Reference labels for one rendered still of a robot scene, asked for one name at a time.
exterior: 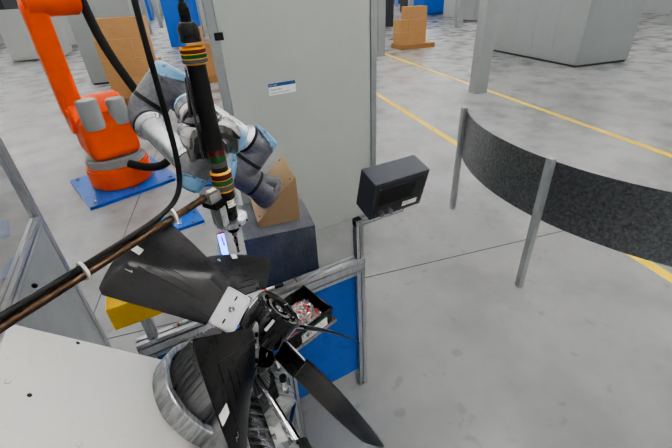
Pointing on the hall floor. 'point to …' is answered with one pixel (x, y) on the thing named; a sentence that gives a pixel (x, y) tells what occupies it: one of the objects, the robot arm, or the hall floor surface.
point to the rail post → (361, 328)
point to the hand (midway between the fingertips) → (213, 137)
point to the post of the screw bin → (297, 408)
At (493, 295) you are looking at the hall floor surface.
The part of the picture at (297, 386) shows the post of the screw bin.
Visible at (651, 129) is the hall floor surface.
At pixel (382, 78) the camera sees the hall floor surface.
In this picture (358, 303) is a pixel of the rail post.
